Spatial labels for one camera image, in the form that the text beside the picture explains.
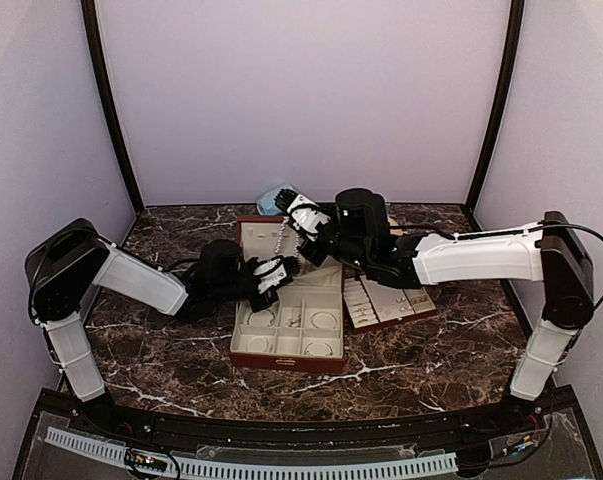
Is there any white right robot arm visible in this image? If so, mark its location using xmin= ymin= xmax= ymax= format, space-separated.
xmin=275 ymin=188 xmax=600 ymax=434

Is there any white pearl necklace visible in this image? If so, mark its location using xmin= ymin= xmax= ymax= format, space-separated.
xmin=274 ymin=217 xmax=302 ymax=256

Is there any silver bangle left compartment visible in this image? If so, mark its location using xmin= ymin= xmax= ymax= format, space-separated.
xmin=245 ymin=309 xmax=277 ymax=328

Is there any silver bangle compartment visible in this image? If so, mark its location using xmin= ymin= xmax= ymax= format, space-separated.
xmin=245 ymin=336 xmax=272 ymax=354
xmin=303 ymin=342 xmax=334 ymax=357
xmin=310 ymin=311 xmax=338 ymax=329
xmin=245 ymin=309 xmax=277 ymax=328

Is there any light blue cup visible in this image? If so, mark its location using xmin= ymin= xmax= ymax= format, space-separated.
xmin=256 ymin=184 xmax=298 ymax=216

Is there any silver bangle right compartment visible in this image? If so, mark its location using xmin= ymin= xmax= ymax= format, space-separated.
xmin=303 ymin=342 xmax=334 ymax=357

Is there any silver bangle front compartment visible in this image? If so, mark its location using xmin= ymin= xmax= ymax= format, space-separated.
xmin=245 ymin=336 xmax=272 ymax=354

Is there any red earring tray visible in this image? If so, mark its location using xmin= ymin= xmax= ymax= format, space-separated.
xmin=343 ymin=276 xmax=437 ymax=334

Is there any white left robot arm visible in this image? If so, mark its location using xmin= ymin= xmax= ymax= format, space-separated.
xmin=24 ymin=218 xmax=299 ymax=436

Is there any red wooden jewelry box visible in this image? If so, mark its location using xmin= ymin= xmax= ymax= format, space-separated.
xmin=228 ymin=214 xmax=346 ymax=374

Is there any silver charm jewelry pile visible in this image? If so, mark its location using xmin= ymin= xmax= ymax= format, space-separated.
xmin=284 ymin=308 xmax=302 ymax=328

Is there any silver bangle back compartment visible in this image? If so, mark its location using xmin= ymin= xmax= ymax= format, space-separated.
xmin=310 ymin=311 xmax=338 ymax=329

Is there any white slotted cable duct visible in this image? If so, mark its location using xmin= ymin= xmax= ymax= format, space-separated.
xmin=44 ymin=427 xmax=459 ymax=479

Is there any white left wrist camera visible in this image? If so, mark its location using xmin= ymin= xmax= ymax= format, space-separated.
xmin=252 ymin=255 xmax=300 ymax=294

